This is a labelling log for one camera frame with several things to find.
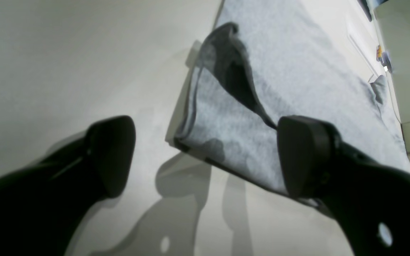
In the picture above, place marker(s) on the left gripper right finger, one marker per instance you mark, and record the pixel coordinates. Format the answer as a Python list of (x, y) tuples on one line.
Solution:
[(370, 201)]

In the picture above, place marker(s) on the grey T-shirt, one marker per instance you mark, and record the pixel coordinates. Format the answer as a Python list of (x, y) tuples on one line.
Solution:
[(266, 59)]

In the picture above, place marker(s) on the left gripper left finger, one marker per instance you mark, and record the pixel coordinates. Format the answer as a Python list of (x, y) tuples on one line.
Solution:
[(42, 205)]

